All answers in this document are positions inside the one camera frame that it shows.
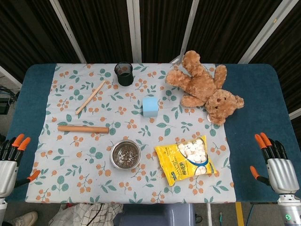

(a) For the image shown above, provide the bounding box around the thick wooden rod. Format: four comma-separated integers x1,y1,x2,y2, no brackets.
57,125,110,134

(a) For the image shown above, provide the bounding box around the grey-blue robot torso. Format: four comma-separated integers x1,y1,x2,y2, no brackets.
112,203,196,226

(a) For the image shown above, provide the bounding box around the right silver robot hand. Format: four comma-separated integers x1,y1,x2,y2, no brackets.
250,132,301,195

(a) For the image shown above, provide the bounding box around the steel bowl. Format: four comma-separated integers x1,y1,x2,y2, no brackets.
110,139,142,170

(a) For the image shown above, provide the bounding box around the black box device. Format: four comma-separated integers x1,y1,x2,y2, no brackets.
0,97,10,115

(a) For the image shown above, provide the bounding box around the yellow marshmallow bag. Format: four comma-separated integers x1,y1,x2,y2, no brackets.
154,135,217,186

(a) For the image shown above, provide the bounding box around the thin wooden stick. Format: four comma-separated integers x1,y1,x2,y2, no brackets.
75,80,106,115

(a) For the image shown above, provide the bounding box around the black mesh pen cup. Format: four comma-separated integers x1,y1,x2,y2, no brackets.
114,61,134,86

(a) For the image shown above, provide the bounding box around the white table leg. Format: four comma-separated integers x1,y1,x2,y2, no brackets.
206,203,213,226

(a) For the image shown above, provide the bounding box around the checkered white cloth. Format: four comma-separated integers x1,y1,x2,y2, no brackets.
48,203,124,226

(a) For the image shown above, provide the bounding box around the white screen frame post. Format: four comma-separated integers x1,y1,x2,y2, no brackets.
288,109,301,120
49,0,87,64
238,0,295,64
126,0,142,64
0,65,22,88
172,0,201,64

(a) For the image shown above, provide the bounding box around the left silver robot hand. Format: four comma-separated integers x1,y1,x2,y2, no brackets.
0,133,41,198

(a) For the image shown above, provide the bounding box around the blue foam cube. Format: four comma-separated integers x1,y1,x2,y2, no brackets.
142,96,159,118

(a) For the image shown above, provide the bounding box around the blue padded table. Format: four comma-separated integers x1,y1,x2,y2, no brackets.
4,63,301,204

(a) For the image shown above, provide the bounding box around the brown teddy bear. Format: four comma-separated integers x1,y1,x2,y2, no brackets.
166,50,245,125

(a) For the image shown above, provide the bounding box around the beige shoe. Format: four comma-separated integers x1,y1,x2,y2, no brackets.
7,211,39,226

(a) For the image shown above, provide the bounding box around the floral tablecloth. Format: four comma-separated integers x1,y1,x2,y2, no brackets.
24,63,237,204

